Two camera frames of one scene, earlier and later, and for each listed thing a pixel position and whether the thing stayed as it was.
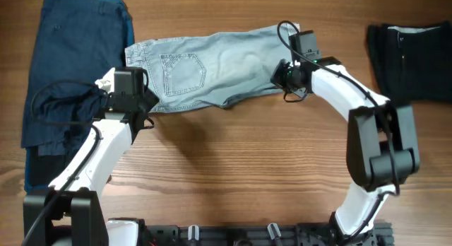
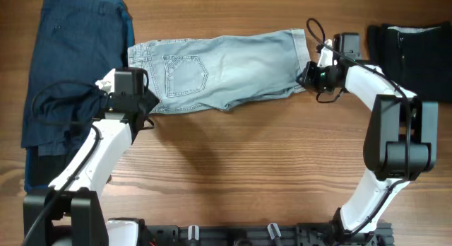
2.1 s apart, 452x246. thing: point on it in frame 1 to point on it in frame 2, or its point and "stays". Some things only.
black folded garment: [412, 63] stays
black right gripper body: [279, 76] to [307, 76]
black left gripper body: [149, 100] stays
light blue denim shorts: [212, 70] stays
